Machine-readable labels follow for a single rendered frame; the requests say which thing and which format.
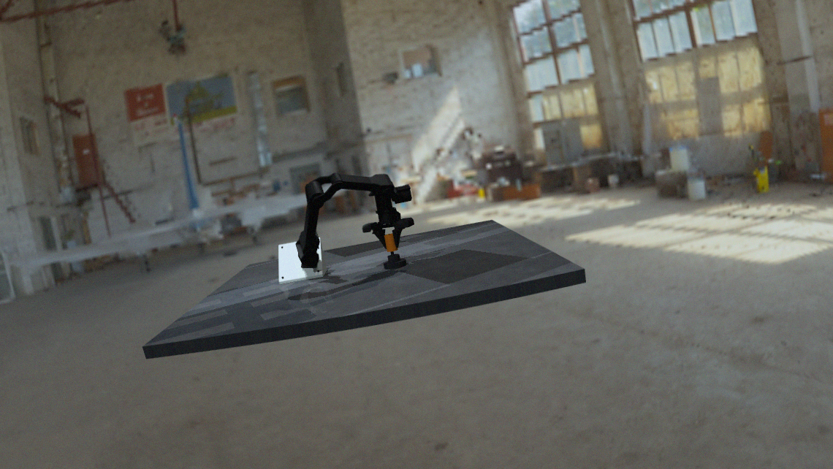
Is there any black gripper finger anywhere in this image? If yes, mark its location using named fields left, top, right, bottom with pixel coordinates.
left=392, top=228, right=405, bottom=248
left=372, top=229, right=387, bottom=249

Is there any orange knob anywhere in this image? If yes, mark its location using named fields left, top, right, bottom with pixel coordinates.
left=384, top=234, right=398, bottom=252

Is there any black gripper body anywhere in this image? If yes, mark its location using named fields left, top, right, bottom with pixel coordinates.
left=362, top=205, right=414, bottom=233

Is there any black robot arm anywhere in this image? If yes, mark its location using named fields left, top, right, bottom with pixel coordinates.
left=295, top=172, right=412, bottom=268

